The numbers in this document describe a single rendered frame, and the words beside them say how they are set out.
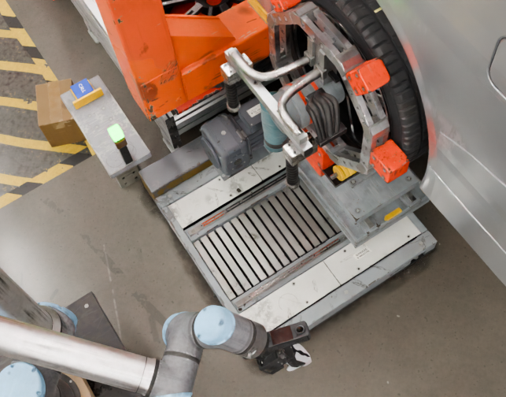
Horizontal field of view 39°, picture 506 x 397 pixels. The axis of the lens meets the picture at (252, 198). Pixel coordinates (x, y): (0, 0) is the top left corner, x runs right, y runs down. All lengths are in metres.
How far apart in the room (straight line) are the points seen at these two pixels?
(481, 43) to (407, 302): 1.47
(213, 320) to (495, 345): 1.44
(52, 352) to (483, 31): 1.16
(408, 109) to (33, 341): 1.13
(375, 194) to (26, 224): 1.46
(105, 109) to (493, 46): 1.64
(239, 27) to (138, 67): 0.44
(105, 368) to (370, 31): 1.08
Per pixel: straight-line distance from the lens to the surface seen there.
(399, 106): 1.99
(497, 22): 1.51
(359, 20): 1.98
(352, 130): 2.41
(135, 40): 2.29
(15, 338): 1.72
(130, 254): 2.97
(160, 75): 2.46
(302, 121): 2.15
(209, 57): 2.55
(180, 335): 1.76
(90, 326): 2.58
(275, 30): 2.29
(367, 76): 1.89
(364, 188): 2.77
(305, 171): 2.88
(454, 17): 1.61
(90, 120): 2.77
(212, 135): 2.69
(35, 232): 3.13
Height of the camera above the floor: 2.67
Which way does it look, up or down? 63 degrees down
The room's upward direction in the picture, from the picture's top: 9 degrees counter-clockwise
